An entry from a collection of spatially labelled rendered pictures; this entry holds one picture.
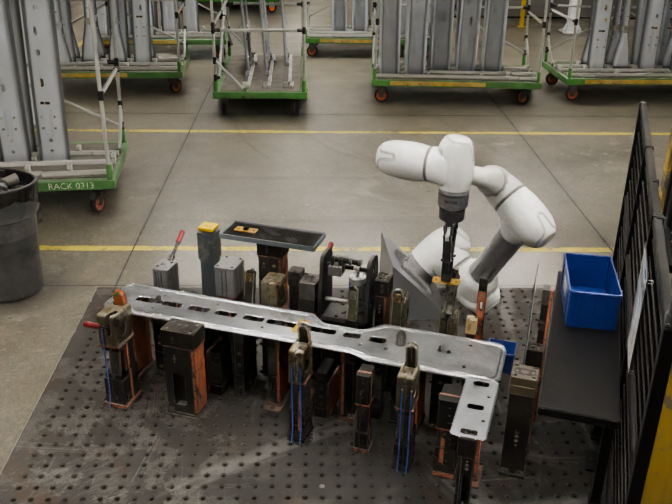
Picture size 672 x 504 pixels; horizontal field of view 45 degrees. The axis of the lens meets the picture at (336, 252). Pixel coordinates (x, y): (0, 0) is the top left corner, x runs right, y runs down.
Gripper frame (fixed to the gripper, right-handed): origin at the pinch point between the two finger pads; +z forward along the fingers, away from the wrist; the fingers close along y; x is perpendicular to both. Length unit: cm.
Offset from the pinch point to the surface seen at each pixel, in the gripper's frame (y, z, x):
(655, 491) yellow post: 53, 24, 61
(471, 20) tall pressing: -758, 47, -101
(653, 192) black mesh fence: -16, -26, 55
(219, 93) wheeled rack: -545, 103, -329
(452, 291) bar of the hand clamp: -15.1, 15.2, 0.2
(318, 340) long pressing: 6.4, 29.0, -38.7
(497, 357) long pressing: -1.7, 28.9, 17.7
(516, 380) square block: 16.9, 24.0, 24.9
